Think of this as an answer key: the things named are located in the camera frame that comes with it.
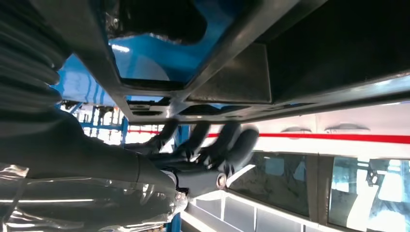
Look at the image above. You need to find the white vehicle with red stripe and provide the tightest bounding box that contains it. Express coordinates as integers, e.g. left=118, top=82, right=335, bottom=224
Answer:
left=128, top=102, right=410, bottom=232

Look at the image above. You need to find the blue metal shelf rack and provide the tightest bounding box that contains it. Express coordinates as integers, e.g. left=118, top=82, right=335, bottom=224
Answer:
left=51, top=0, right=244, bottom=232

